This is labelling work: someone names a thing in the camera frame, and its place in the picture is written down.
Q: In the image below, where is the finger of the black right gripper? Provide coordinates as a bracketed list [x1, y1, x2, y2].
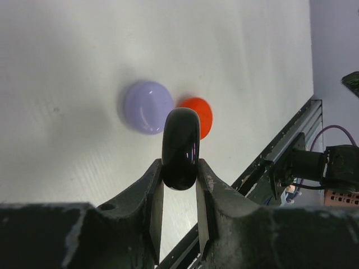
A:
[341, 71, 359, 98]

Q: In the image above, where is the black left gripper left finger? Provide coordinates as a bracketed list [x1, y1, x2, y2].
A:
[1, 160, 164, 268]

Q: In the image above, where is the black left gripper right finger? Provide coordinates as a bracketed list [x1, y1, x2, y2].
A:
[196, 159, 358, 268]

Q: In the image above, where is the black earbud charging case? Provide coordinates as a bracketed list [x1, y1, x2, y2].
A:
[161, 107, 200, 191]

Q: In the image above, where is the orange earbud charging case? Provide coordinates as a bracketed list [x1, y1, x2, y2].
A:
[178, 97, 213, 140]

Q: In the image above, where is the purple earbud charging case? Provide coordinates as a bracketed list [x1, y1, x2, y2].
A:
[123, 81, 174, 135]

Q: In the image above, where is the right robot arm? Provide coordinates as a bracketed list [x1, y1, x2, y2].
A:
[281, 125, 358, 193]

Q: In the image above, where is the pink perforated basket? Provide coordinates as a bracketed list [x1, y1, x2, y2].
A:
[324, 190, 359, 207]

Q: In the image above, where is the aluminium front frame rail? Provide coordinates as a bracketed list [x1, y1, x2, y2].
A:
[260, 100, 323, 162]

